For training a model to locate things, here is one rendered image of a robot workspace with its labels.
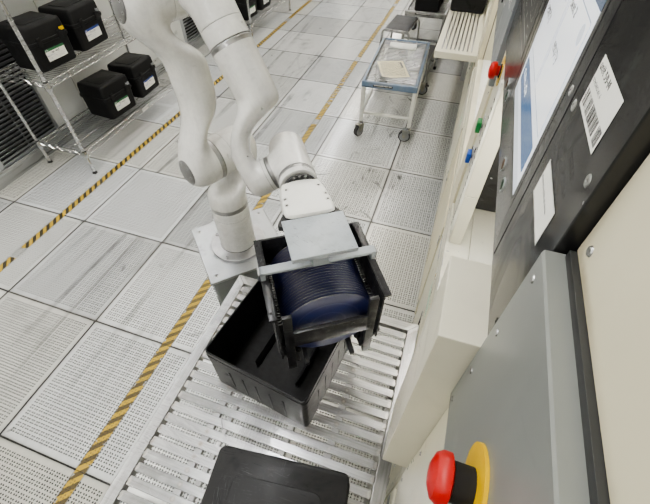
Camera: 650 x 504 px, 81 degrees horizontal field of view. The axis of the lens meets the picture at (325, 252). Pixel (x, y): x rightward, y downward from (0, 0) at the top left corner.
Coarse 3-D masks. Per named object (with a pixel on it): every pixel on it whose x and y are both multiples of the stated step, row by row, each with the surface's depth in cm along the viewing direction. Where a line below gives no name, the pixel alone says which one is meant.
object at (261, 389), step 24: (240, 312) 100; (264, 312) 115; (216, 336) 93; (240, 336) 106; (264, 336) 111; (216, 360) 91; (240, 360) 106; (264, 360) 106; (312, 360) 106; (336, 360) 99; (240, 384) 96; (264, 384) 86; (288, 384) 102; (312, 384) 102; (288, 408) 91; (312, 408) 92
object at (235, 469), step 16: (224, 448) 83; (240, 448) 83; (224, 464) 81; (240, 464) 81; (256, 464) 81; (272, 464) 81; (288, 464) 81; (304, 464) 81; (224, 480) 79; (240, 480) 79; (256, 480) 79; (272, 480) 79; (288, 480) 79; (304, 480) 79; (320, 480) 79; (336, 480) 79; (208, 496) 77; (224, 496) 77; (240, 496) 77; (256, 496) 77; (272, 496) 77; (288, 496) 77; (304, 496) 77; (320, 496) 77; (336, 496) 77
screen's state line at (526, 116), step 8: (528, 64) 56; (528, 72) 55; (528, 80) 53; (528, 88) 52; (528, 96) 51; (528, 104) 49; (528, 112) 48; (528, 120) 47; (528, 128) 46; (528, 136) 45; (528, 144) 44; (528, 152) 43
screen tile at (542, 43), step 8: (560, 0) 46; (568, 0) 42; (560, 8) 45; (544, 16) 54; (560, 16) 44; (544, 24) 52; (544, 32) 51; (552, 32) 46; (536, 40) 55; (544, 40) 49; (536, 48) 53; (544, 48) 48; (536, 56) 52; (544, 56) 47; (536, 64) 51; (536, 72) 49
